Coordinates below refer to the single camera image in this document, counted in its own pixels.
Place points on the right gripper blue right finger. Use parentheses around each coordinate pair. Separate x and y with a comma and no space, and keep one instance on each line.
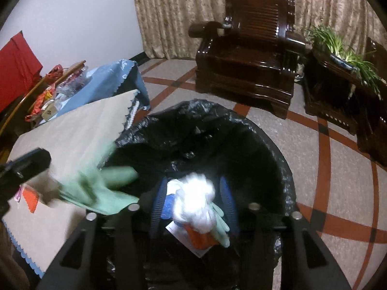
(229,206)

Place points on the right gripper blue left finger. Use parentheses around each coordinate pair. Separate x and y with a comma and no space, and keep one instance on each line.
(159,201)

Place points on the small green glove with knot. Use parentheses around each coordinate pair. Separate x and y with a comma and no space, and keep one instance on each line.
(221,229)

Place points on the orange foam net mat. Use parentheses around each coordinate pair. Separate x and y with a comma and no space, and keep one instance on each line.
(31,197)

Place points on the white plastic bag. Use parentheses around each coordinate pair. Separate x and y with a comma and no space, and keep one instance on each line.
(193,198)

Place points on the large green rubber glove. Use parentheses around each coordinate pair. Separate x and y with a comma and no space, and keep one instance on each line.
(98,188)

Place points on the black trash bin with bag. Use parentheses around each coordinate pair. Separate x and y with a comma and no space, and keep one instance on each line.
(203,137)

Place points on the blue trash in bin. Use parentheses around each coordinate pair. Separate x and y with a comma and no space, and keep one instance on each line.
(167,210)

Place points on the white paper in bin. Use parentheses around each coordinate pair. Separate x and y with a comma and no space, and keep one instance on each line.
(179,232)

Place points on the orange foam net in bin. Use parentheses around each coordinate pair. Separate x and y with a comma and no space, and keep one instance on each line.
(200,241)

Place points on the beige tablecloth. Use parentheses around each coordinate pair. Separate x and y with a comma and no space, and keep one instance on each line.
(73,140)

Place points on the red snack bag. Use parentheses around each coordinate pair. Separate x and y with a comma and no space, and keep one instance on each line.
(47,95)

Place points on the red cloth on chair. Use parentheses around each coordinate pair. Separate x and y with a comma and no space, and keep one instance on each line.
(20,70)

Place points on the orange red bag on chair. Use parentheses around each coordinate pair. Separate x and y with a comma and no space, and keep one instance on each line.
(54,74)

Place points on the blue tablecloth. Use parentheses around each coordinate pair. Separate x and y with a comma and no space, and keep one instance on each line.
(107,81)

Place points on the dark wooden armchair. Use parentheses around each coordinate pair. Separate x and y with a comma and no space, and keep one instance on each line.
(251,57)

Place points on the dark wooden side table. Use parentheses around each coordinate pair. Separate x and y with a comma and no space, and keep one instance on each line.
(333,91)

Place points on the green potted plant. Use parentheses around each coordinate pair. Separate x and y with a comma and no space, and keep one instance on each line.
(327,43)

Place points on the beige patterned curtain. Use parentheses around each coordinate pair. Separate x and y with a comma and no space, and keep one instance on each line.
(177,28)

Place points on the wooden chair with curved rail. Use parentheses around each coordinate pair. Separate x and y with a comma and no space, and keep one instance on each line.
(24,104)

